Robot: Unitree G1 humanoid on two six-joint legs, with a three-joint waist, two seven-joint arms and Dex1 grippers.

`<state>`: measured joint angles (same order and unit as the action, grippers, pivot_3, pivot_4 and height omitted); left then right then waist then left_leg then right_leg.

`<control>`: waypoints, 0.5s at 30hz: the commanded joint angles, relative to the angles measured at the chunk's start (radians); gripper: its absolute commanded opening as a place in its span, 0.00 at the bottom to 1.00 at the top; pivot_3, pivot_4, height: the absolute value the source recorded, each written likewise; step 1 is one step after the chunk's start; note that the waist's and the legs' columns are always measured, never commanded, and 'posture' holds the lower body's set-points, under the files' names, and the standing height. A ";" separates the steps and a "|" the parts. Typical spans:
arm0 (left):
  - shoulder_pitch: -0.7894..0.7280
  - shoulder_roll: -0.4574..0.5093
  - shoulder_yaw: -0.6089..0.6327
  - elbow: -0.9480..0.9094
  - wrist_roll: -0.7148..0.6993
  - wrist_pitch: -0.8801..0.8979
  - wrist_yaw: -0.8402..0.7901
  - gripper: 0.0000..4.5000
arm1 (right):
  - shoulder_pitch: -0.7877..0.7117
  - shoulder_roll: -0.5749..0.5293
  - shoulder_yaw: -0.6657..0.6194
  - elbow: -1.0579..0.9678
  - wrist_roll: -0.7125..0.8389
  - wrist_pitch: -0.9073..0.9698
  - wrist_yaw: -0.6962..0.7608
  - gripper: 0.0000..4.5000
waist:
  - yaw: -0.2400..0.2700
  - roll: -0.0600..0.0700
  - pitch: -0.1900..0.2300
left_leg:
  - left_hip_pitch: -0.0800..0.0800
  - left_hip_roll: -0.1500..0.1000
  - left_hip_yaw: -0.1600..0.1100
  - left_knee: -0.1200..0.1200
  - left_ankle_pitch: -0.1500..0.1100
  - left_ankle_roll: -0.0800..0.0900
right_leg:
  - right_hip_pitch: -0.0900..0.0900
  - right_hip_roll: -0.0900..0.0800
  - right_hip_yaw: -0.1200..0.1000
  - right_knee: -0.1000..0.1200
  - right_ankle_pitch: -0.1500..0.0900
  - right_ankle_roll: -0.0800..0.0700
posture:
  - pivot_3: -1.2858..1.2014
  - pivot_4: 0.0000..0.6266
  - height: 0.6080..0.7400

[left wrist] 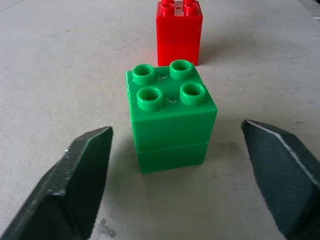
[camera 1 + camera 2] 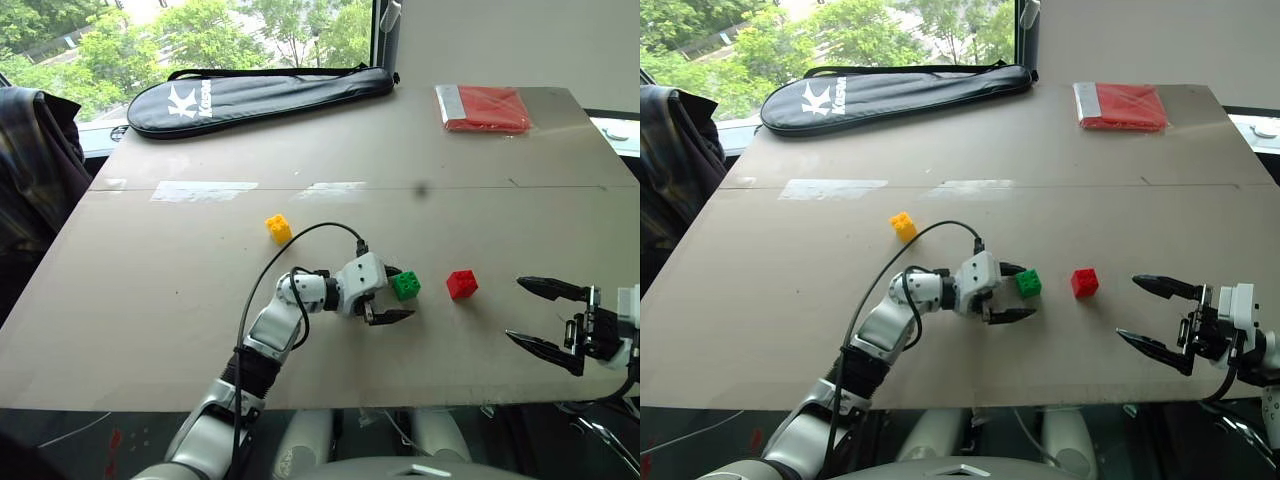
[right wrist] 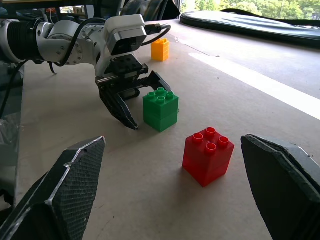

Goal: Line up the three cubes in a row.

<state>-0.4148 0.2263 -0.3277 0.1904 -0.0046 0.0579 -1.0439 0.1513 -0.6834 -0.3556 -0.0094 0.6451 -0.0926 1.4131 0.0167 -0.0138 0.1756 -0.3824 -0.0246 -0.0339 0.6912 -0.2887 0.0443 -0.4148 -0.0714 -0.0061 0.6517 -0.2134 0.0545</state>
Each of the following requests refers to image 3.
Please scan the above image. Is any black hanging cable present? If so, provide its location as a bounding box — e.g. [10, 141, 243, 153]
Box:
[0, 59, 30, 120]

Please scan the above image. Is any black arm loop cable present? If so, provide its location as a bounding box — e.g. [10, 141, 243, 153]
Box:
[48, 17, 108, 75]

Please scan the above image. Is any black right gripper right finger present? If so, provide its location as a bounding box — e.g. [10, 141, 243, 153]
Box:
[240, 133, 320, 240]

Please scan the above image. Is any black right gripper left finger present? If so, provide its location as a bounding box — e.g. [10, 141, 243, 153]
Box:
[0, 136, 107, 240]

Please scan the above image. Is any flat black padded bag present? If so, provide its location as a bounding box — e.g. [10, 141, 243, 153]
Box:
[179, 8, 320, 50]

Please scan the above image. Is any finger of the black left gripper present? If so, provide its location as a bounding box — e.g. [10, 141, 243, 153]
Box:
[98, 84, 139, 131]
[146, 70, 173, 94]

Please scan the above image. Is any black camera plug cable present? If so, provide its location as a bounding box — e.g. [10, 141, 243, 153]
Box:
[141, 23, 172, 47]

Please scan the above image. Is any orange building block cube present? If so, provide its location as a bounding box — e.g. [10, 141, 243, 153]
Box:
[150, 38, 171, 62]

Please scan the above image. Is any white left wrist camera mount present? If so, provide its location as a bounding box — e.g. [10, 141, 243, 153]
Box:
[95, 13, 148, 77]

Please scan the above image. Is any green building block cube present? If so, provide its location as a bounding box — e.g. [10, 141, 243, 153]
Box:
[142, 87, 180, 133]

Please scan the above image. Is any dark draped fabric object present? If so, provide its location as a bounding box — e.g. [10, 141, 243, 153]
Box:
[121, 0, 181, 21]

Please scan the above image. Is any red building block cube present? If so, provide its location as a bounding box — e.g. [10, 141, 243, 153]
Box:
[182, 126, 236, 188]

